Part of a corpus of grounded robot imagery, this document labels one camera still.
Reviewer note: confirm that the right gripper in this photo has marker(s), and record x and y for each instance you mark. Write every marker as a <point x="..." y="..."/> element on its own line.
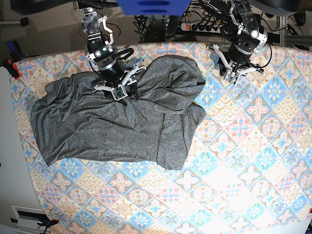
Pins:
<point x="115" y="76"/>

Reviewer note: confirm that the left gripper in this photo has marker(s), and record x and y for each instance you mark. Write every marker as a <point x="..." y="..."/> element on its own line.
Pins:
<point x="235" y="60"/>

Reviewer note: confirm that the grey t-shirt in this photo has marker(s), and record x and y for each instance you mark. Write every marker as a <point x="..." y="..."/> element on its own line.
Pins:
<point x="74" y="121"/>

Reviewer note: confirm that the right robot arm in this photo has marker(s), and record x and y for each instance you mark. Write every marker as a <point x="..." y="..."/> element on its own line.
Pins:
<point x="99" y="49"/>

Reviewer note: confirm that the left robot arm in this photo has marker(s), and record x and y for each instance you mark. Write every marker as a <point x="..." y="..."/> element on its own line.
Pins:
<point x="247" y="38"/>

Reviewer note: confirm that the patterned tile tablecloth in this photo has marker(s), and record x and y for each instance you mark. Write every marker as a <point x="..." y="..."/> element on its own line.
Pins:
<point x="249" y="167"/>

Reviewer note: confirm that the red black clamp upper left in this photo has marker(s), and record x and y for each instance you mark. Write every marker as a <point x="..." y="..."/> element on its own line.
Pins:
<point x="11" y="68"/>

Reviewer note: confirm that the black orange clamp lower left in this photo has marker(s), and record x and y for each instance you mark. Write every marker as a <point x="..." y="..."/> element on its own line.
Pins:
<point x="47" y="223"/>

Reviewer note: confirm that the white tray lower left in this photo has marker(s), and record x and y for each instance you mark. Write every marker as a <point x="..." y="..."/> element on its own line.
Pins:
<point x="27" y="219"/>

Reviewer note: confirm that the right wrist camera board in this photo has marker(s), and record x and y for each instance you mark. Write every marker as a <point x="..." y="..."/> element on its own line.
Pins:
<point x="119" y="92"/>

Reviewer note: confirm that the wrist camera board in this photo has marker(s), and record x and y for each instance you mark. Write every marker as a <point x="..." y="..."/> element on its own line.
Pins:
<point x="119" y="92"/>
<point x="231" y="77"/>

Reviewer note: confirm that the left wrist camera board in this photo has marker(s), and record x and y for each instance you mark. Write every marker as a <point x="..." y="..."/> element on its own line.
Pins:
<point x="231" y="77"/>

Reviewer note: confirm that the white power strip red switch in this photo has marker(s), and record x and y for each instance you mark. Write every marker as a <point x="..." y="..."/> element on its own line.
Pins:
<point x="196" y="27"/>

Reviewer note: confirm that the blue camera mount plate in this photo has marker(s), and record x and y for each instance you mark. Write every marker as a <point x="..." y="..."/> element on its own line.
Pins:
<point x="153" y="7"/>

